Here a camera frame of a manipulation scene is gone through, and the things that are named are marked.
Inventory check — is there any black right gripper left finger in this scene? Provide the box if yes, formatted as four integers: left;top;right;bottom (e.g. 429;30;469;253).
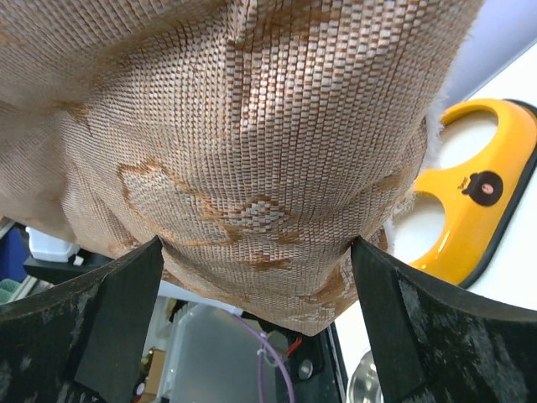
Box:
1;238;163;402

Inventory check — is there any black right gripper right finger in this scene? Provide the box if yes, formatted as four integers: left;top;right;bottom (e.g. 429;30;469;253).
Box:
351;238;536;402

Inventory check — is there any steel pet bowl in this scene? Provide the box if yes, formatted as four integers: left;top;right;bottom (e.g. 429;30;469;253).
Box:
347;350;383;403

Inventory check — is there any white fluffy pet cushion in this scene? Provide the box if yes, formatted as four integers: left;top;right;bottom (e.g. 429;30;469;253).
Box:
1;1;482;336

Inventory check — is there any translucent plastic storage bin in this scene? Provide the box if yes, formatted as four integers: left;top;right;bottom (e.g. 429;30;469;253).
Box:
163;301;278;403

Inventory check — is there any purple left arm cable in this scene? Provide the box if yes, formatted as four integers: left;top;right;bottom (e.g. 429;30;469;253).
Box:
226;308;297;403

